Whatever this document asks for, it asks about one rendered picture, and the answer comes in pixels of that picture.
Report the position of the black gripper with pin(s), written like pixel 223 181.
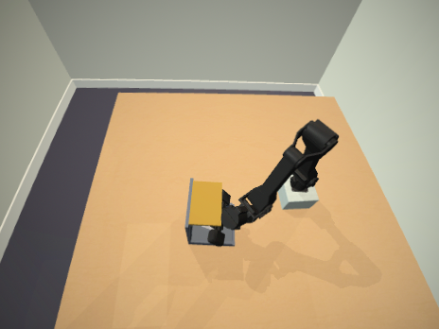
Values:
pixel 216 237

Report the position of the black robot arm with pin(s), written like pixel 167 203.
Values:
pixel 319 140

